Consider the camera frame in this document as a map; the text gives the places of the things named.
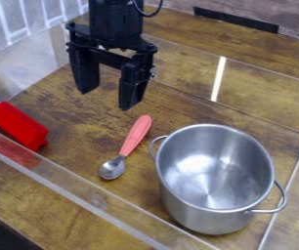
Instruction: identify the spoon with pink handle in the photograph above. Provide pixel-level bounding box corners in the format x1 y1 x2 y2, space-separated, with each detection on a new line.
98 115 152 180

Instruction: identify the red rectangular block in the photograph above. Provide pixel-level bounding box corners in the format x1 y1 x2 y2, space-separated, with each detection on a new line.
0 102 49 151

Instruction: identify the black strip on wall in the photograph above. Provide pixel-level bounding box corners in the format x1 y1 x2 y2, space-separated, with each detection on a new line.
193 7 278 34

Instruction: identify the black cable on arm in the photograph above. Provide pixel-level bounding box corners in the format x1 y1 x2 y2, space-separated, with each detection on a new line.
129 0 165 19

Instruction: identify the silver metal pot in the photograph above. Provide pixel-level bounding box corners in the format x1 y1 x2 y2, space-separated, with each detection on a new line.
149 124 286 235

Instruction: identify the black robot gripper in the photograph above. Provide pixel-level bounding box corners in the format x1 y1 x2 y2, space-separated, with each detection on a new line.
65 0 158 110

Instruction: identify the clear acrylic front barrier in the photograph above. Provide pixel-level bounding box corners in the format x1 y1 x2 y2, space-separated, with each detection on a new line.
0 134 218 250

